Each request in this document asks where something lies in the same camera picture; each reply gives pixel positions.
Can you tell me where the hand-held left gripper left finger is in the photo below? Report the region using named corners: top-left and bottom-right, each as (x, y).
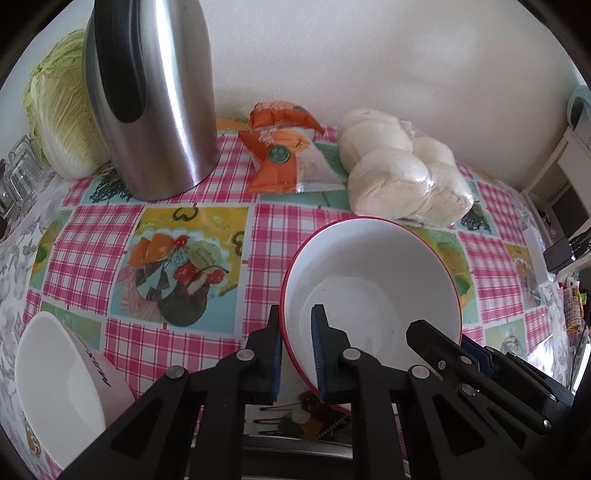
top-left (60, 305), bottom-right (283, 480)

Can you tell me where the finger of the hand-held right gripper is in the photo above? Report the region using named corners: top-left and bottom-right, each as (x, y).
top-left (406, 319), bottom-right (553, 435)
top-left (461, 336), bottom-right (575, 416)

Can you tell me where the napa cabbage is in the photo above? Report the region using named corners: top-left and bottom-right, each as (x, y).
top-left (24, 30), bottom-right (112, 180)

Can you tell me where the white square bowl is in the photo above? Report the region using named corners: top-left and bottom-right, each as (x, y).
top-left (14, 311), bottom-right (136, 472)

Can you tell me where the clear glass cup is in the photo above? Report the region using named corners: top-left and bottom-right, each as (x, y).
top-left (0, 161), bottom-right (55, 217)
top-left (7, 136), bottom-right (46, 176)

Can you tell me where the white shelf unit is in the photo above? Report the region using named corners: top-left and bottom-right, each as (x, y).
top-left (524, 124), bottom-right (591, 241)

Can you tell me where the strawberry print bowl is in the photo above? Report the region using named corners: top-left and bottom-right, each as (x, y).
top-left (279, 218), bottom-right (464, 416)

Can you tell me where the yellow printed packet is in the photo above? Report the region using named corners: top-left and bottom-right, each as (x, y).
top-left (561, 277), bottom-right (586, 333)

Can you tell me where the black charger adapter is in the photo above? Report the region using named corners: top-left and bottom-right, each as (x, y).
top-left (545, 237), bottom-right (575, 273)

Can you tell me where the stainless steel thermos jug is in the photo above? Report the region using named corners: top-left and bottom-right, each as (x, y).
top-left (83, 0), bottom-right (220, 201)

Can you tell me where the white power strip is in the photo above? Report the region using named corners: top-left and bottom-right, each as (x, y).
top-left (524, 226), bottom-right (557, 283)

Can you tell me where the pink checkered tablecloth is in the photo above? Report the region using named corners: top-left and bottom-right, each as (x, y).
top-left (25, 117), bottom-right (573, 462)

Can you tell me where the bag of white steamed buns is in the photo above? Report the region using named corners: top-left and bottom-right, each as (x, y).
top-left (339, 107), bottom-right (476, 227)

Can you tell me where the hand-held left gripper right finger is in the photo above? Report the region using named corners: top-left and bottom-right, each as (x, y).
top-left (310, 304), bottom-right (532, 480)

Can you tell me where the orange snack packet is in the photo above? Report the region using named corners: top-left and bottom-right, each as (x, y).
top-left (239, 127), bottom-right (346, 195)
top-left (249, 102), bottom-right (323, 132)

